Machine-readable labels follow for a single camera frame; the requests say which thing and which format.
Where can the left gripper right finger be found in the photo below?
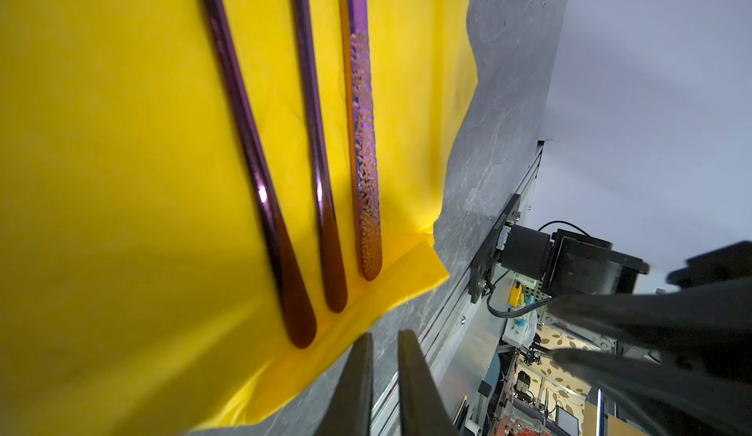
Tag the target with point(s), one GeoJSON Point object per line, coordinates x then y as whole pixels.
{"type": "Point", "coordinates": [422, 410]}

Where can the purple black fork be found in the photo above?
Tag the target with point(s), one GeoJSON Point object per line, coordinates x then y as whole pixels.
{"type": "Point", "coordinates": [332, 266]}

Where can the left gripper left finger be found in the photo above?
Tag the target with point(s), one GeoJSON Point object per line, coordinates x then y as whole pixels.
{"type": "Point", "coordinates": [349, 411]}

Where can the purple black knife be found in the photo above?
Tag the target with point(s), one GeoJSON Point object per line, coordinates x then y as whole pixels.
{"type": "Point", "coordinates": [364, 165]}

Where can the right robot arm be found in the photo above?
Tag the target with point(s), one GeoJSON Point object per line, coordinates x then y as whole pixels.
{"type": "Point", "coordinates": [569, 264]}

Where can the aluminium front rail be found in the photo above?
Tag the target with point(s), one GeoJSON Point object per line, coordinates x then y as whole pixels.
{"type": "Point", "coordinates": [460, 335]}

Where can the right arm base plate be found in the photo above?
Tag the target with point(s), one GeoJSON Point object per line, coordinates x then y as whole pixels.
{"type": "Point", "coordinates": [486, 257]}

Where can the purple black spoon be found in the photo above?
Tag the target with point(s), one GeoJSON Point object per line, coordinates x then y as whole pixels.
{"type": "Point", "coordinates": [296, 308]}

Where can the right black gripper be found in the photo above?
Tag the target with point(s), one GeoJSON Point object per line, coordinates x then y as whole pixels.
{"type": "Point", "coordinates": [704, 328]}

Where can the yellow paper napkin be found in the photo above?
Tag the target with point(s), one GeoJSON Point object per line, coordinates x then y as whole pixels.
{"type": "Point", "coordinates": [137, 297]}

